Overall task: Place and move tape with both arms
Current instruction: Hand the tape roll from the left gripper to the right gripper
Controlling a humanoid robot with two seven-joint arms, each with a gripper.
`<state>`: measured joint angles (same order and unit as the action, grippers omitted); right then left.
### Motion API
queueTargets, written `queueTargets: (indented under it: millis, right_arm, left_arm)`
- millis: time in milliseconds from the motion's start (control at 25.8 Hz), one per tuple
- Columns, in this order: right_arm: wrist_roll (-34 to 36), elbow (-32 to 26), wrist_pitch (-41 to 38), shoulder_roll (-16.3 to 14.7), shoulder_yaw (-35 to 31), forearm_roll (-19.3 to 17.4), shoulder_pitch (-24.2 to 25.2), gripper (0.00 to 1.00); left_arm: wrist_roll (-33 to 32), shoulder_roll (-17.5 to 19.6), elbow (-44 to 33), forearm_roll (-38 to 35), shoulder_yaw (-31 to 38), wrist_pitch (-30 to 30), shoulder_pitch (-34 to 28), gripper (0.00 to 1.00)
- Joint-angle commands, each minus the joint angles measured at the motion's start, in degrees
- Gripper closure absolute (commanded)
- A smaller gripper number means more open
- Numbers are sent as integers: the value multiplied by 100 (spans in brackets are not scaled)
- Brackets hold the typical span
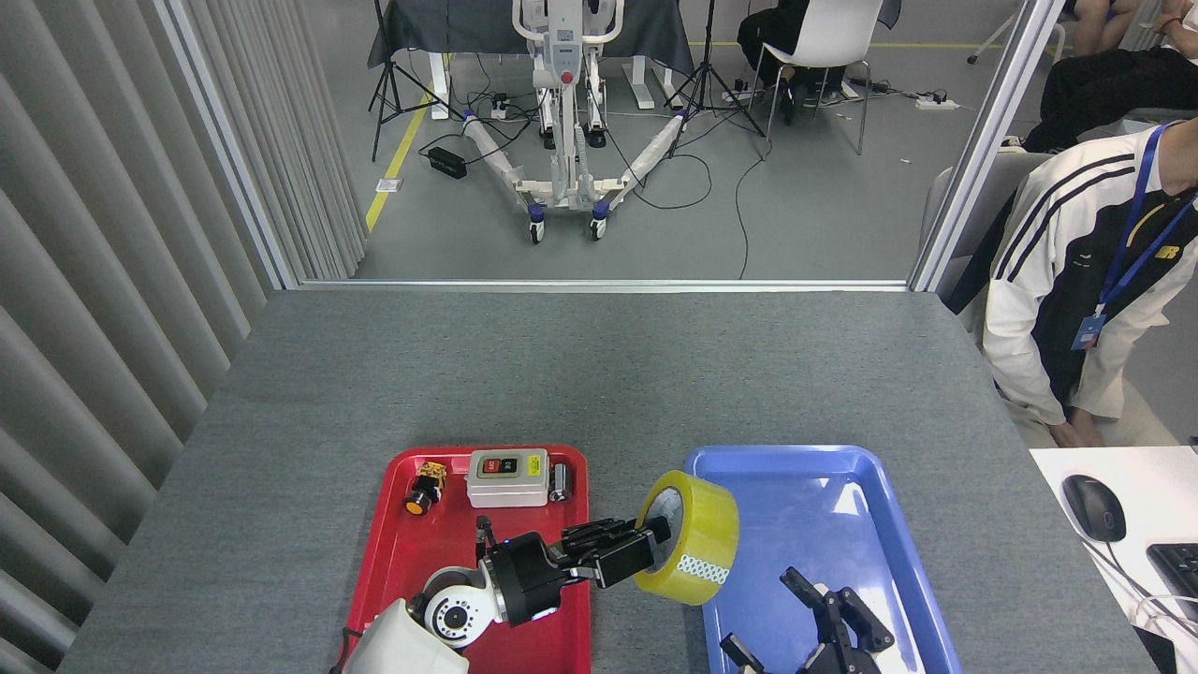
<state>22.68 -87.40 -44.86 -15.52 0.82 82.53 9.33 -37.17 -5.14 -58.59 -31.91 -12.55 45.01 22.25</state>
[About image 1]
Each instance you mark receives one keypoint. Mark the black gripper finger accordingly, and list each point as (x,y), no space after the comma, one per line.
(618,562)
(847,622)
(741,655)
(608,534)

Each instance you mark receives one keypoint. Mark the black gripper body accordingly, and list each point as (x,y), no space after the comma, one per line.
(529,580)
(833,663)

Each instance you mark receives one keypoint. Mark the yellow tape roll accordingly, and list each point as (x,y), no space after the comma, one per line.
(707,534)

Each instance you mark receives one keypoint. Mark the person's hand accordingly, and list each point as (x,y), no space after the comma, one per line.
(1076,433)

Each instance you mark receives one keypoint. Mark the red plastic tray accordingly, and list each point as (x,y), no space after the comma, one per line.
(421,552)

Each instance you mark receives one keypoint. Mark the blue plastic tray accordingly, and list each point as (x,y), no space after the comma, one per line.
(805,515)

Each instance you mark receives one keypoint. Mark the orange push button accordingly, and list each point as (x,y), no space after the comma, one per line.
(418,498)

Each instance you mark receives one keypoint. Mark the white desk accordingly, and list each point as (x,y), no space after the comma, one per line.
(1058,468)

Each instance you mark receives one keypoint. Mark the black computer mouse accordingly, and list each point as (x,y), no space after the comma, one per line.
(1093,507)

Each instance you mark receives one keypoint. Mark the black keyboard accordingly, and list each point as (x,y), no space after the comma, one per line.
(1179,576)

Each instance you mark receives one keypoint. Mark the white wheeled stand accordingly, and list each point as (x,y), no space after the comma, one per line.
(566,178)

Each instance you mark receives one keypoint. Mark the person in white jacket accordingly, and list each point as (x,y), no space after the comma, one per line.
(1039,281)

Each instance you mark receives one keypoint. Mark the black power adapter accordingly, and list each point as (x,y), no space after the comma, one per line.
(447,162)

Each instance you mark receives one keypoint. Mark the grey chair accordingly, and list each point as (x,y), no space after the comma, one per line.
(997,187)

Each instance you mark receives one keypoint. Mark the black tripod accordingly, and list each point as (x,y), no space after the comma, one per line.
(708,65)
(391,80)

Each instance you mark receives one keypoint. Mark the person on white chair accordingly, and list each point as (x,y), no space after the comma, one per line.
(763,37)

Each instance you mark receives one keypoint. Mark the white power strip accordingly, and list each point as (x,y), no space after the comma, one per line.
(936,103)

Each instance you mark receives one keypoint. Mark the table with black cloth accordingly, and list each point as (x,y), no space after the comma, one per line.
(468,23)

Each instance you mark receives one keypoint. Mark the white chair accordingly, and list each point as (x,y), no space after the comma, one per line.
(828,33)

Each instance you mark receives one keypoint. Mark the person in black trousers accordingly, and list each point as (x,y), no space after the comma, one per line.
(1104,89)

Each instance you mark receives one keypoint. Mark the small black cylinder switch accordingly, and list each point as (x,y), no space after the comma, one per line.
(560,482)

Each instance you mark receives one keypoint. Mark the grey switch box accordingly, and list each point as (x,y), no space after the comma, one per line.
(491,487)

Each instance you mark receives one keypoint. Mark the silver rail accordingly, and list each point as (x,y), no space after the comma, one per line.
(599,285)

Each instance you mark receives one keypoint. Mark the silver post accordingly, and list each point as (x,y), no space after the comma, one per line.
(983,150)
(229,150)

